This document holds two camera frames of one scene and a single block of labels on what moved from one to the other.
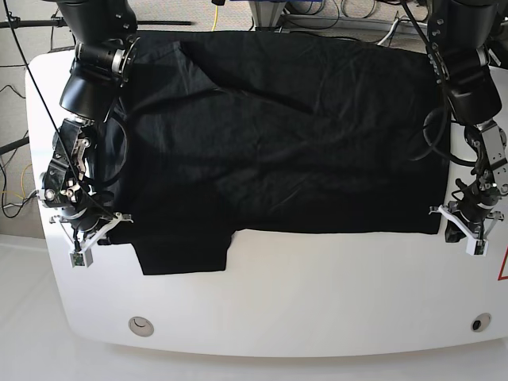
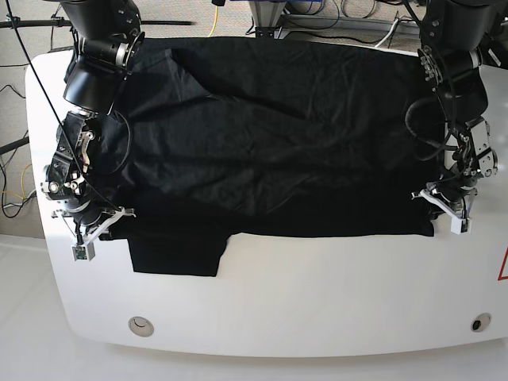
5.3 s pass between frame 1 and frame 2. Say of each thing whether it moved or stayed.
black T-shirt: stayed
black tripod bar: stayed
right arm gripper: moved
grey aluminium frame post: stayed
